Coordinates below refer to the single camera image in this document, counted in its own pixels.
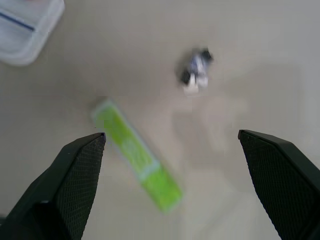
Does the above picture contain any small black and white object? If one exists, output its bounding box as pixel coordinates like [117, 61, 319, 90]
[176, 46, 215, 95]

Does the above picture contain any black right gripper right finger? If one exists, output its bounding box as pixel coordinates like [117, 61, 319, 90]
[237, 129, 320, 240]

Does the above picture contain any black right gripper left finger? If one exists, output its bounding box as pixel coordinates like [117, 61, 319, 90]
[0, 132, 107, 240]

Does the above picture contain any translucent white pencil case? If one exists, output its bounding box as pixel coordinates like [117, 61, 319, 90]
[0, 0, 66, 67]

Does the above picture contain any green rectangular packet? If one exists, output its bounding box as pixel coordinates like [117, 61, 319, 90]
[90, 98, 184, 216]

